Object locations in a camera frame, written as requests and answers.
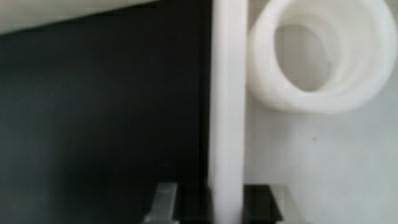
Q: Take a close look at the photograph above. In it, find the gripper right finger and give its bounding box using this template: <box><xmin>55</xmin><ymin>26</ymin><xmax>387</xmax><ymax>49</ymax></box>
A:
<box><xmin>243</xmin><ymin>184</ymin><xmax>295</xmax><ymax>224</ymax></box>

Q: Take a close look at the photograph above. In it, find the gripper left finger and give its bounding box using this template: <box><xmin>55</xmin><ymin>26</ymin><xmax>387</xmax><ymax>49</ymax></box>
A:
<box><xmin>140</xmin><ymin>181</ymin><xmax>209</xmax><ymax>224</ymax></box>

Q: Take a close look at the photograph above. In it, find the white square tabletop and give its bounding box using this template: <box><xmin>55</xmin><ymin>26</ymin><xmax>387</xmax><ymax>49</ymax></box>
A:
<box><xmin>208</xmin><ymin>0</ymin><xmax>398</xmax><ymax>224</ymax></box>

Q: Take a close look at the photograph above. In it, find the white U-shaped obstacle fence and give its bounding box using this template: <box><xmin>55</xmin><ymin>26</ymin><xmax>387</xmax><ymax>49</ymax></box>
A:
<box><xmin>0</xmin><ymin>0</ymin><xmax>156</xmax><ymax>35</ymax></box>

